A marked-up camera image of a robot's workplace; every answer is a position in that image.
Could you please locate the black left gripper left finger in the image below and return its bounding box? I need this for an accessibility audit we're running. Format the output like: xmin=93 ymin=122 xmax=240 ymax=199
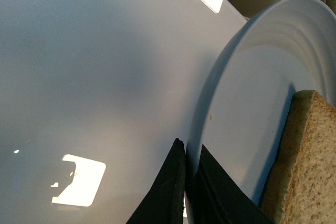
xmin=127 ymin=138 xmax=186 ymax=223

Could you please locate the brown bread slice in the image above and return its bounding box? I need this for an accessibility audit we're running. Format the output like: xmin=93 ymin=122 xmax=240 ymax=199
xmin=261 ymin=90 xmax=335 ymax=223

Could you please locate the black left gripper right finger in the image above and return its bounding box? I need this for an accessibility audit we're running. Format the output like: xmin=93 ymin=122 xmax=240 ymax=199
xmin=194 ymin=146 xmax=273 ymax=224

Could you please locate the light blue plate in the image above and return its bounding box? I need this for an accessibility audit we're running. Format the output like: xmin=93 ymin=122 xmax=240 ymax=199
xmin=186 ymin=0 xmax=335 ymax=223

